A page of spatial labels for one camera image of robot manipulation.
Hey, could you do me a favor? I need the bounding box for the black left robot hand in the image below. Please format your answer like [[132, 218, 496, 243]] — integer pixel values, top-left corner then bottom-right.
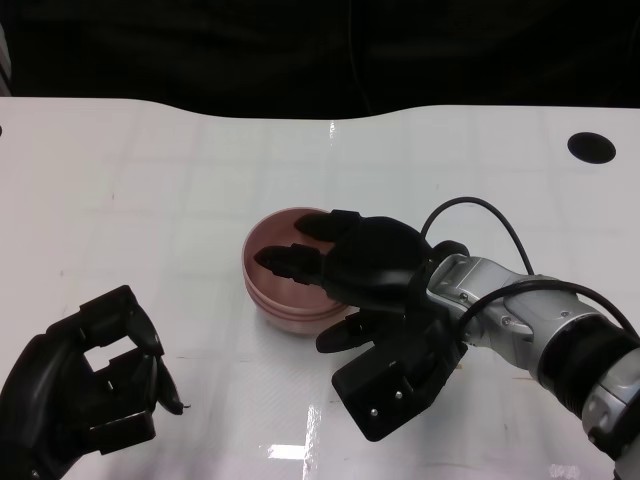
[[0, 284, 184, 480]]

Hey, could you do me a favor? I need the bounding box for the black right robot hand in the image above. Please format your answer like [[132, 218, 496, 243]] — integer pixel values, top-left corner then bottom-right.
[[254, 209, 435, 354]]

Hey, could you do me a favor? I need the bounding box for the pink plastic bowl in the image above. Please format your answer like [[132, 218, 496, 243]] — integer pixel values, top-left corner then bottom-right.
[[242, 204, 351, 315], [252, 299, 351, 340], [245, 287, 351, 321]]

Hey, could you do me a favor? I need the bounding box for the white grey background object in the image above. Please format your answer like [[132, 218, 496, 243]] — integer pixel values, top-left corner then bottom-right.
[[0, 29, 14, 96]]

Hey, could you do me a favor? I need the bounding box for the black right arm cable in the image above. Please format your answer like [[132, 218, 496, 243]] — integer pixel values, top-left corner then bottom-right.
[[420, 197, 536, 276], [459, 280, 640, 346]]

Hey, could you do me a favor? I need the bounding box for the black right wrist camera housing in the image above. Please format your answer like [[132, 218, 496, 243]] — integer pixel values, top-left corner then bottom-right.
[[332, 299, 470, 442]]

